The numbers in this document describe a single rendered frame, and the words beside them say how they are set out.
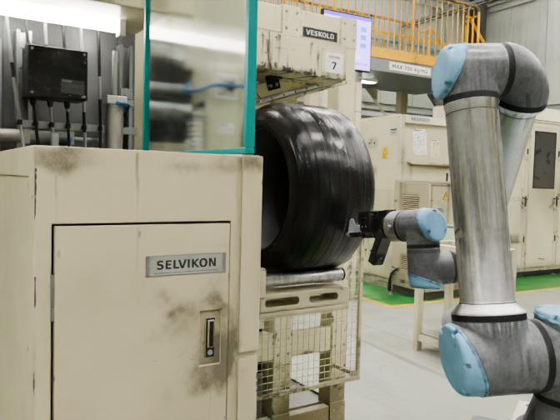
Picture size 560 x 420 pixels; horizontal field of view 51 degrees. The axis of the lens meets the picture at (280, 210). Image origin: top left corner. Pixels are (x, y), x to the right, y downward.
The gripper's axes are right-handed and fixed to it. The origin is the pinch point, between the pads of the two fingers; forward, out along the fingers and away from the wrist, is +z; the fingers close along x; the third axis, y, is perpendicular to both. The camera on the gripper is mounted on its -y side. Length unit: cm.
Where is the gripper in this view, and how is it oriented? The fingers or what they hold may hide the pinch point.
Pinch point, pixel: (349, 236)
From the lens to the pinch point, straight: 189.3
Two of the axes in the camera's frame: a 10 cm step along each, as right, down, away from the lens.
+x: -8.4, 0.1, -5.4
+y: -0.4, -10.0, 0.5
